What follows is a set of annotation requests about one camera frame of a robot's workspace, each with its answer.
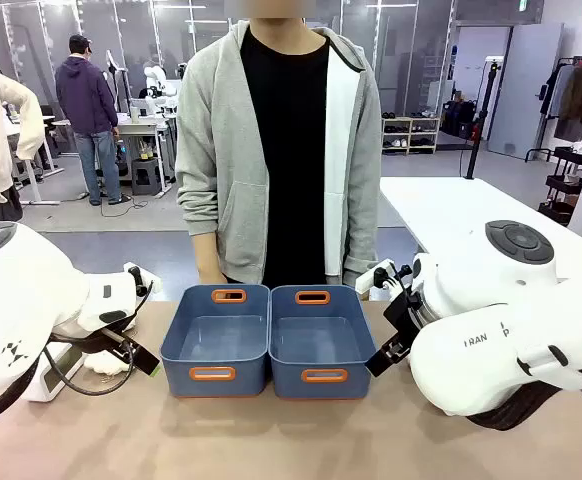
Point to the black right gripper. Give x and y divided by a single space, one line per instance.
405 315

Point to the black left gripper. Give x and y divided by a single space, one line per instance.
91 340

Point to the white sheep plush toy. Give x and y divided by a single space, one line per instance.
107 362

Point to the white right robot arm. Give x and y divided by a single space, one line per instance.
501 300

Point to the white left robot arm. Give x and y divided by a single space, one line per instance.
16 300

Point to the person's right hand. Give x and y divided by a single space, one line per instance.
210 265

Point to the white folding table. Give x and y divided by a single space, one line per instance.
451 210

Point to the grey step stool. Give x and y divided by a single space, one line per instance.
146 176

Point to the wooden shoe rack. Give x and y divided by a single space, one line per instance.
411 135

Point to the white background desk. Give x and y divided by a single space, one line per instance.
143 131

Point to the person in grey hoodie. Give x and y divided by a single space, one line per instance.
281 150

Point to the black utility cart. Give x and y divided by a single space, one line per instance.
566 185

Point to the black bags pile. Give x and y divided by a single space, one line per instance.
460 119

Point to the person in purple hoodie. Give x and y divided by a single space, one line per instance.
88 110

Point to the black tripod pole stand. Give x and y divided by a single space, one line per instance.
481 120

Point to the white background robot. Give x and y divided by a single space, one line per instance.
160 85

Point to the black clothes rack with garments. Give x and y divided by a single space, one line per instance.
578 95

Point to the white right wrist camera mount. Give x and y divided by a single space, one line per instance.
371 277

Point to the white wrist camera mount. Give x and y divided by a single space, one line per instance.
143 277
371 277

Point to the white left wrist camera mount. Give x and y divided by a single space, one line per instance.
143 277

